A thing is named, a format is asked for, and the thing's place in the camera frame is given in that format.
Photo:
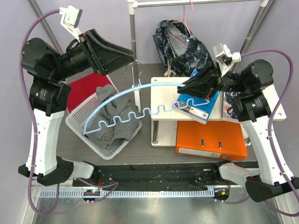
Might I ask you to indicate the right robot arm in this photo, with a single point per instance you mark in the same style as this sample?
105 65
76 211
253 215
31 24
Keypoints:
253 112

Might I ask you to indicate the red notebook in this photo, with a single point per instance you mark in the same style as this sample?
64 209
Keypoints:
84 87

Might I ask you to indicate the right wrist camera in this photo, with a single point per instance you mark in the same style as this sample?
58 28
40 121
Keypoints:
225 58

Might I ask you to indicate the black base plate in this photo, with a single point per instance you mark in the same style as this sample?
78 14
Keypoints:
157 177

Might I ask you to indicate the light blue hanger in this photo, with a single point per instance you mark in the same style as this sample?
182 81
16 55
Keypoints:
106 94

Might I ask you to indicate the pink wire hanger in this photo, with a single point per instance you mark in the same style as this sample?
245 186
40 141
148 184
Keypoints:
184 17

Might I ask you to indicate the dark floral shorts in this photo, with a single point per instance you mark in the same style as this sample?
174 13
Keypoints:
179 50

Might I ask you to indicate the white plastic basket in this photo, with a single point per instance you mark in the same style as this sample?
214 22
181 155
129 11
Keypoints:
76 120

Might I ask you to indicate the floral Little Women book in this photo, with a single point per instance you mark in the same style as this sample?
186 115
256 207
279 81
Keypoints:
228 113

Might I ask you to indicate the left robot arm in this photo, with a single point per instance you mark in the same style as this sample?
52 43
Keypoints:
48 97

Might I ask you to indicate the blue paperback book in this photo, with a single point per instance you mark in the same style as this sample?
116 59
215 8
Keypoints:
198 109

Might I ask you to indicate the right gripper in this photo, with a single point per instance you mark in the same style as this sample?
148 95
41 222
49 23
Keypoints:
206 82

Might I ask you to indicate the grey shorts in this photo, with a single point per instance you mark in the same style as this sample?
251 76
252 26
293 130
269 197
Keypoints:
112 125

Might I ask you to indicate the orange binder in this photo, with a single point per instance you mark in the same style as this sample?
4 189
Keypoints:
215 139

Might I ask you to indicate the white cable duct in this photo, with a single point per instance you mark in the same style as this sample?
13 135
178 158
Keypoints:
90 193

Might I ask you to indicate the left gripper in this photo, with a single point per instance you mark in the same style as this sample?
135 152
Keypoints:
110 56

